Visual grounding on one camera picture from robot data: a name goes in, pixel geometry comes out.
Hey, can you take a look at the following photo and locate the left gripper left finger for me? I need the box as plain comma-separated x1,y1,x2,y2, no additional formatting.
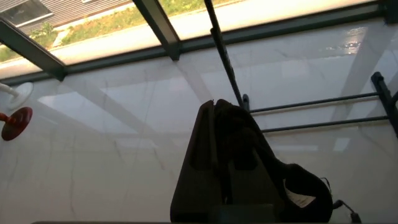
170,100,223,223

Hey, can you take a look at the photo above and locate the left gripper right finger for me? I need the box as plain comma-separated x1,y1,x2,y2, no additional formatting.
228,148,285,223

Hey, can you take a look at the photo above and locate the black garment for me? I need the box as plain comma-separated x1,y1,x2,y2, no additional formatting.
213,98,362,223

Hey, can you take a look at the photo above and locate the black clothes rack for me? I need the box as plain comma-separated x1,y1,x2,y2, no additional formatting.
203,0,398,138

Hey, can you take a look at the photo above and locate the window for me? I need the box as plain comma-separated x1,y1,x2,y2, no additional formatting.
0,0,398,87

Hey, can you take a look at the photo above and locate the white round-footed stand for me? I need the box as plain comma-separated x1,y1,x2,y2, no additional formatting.
0,81,35,110

